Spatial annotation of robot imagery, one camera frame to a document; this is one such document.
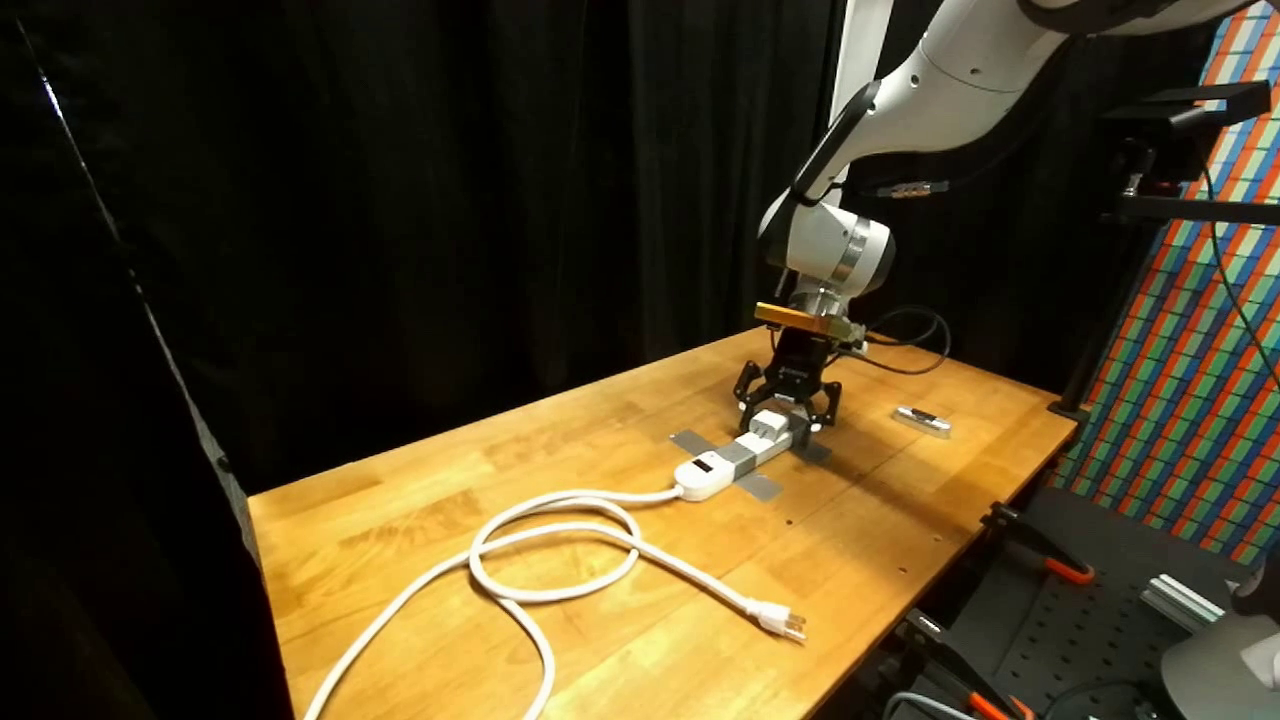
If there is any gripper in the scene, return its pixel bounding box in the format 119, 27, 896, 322
734, 330, 844, 434

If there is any small silver metal block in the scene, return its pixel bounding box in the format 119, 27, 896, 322
892, 404, 953, 439

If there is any black clamp with orange tips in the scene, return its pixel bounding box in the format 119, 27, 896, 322
979, 502, 1097, 587
898, 610, 1037, 720

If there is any black curtain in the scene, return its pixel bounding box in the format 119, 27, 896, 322
0, 0, 1216, 720

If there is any colourful patterned board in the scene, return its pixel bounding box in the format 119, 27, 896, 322
1052, 0, 1280, 567

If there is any aluminium extrusion bar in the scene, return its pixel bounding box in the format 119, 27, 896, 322
1140, 574, 1227, 634

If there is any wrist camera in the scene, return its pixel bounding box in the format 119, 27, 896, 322
754, 302, 867, 347

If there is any white power strip with cord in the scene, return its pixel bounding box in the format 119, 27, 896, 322
300, 420, 809, 720

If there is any grey cable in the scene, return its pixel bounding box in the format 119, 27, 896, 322
880, 690, 979, 720

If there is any black cable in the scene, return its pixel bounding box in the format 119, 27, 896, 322
1198, 150, 1280, 393

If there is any camera on mount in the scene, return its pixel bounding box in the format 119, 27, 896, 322
1047, 80, 1280, 422

